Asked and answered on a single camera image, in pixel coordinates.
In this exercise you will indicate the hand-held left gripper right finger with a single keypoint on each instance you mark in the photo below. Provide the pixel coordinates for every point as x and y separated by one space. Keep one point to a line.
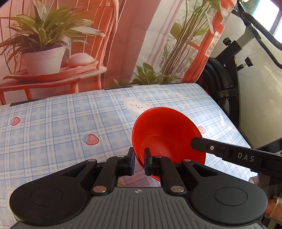
147 159

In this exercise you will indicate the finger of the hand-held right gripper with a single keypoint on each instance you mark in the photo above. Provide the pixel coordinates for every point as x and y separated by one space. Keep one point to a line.
202 145

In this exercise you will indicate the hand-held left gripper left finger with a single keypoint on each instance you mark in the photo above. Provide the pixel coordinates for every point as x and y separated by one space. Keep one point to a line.
132 159

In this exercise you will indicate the red bowl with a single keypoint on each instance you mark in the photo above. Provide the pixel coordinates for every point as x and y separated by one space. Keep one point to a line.
167 125

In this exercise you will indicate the person's right hand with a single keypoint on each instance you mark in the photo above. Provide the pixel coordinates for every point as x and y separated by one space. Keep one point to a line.
273 209

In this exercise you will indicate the black exercise bike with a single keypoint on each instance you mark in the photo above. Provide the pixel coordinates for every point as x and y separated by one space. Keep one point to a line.
217 74

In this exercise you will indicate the plaid tablecloth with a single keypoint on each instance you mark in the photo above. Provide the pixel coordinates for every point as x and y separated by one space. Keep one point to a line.
66 114

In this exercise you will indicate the printed room backdrop cloth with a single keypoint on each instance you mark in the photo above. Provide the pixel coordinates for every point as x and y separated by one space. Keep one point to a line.
136 33

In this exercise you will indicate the window with dark frame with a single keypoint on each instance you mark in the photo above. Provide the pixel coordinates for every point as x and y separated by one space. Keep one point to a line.
271 13

